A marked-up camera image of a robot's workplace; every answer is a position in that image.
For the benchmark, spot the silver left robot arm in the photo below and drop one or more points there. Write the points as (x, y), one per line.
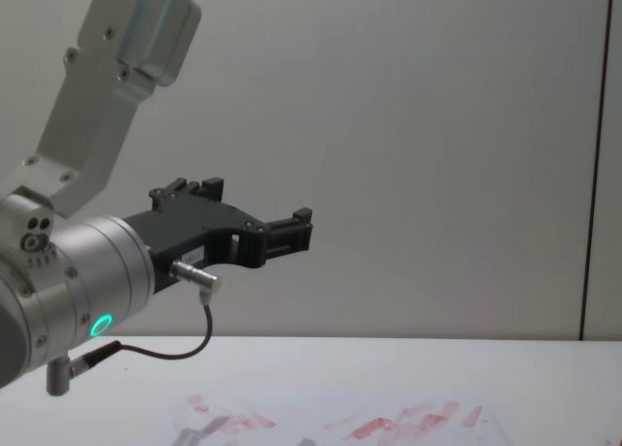
(92, 266)

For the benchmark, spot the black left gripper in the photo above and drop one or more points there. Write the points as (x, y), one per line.
(194, 227)

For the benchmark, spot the white table cloth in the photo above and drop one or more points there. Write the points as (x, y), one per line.
(389, 368)

